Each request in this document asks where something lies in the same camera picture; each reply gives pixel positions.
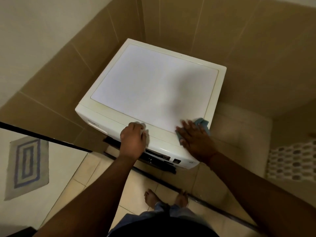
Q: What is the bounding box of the person's right hand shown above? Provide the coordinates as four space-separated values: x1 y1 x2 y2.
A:
175 120 218 164

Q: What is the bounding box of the person's left hand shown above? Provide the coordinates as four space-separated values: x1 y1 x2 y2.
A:
119 122 147 161

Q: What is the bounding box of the blue cloth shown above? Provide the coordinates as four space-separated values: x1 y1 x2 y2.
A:
176 118 211 145

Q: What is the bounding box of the white washing machine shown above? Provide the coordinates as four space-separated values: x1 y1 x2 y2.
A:
75 38 227 174

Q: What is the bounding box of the person's right forearm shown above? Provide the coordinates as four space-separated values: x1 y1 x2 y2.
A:
207 151 316 237

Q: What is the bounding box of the person's left forearm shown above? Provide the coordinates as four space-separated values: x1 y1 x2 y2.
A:
33 155 139 237

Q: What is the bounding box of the person's right foot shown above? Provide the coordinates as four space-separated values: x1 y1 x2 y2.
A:
174 190 190 208

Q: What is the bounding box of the person's foot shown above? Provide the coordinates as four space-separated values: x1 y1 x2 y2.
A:
174 190 190 208
144 189 161 209

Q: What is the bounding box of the person's left foot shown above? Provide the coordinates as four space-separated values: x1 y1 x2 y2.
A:
144 189 161 209

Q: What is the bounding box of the grey blue-striped floor mat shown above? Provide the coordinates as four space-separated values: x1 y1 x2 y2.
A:
4 136 50 201

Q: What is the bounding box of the dark door frame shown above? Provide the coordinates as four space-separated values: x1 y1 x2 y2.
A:
0 121 93 153

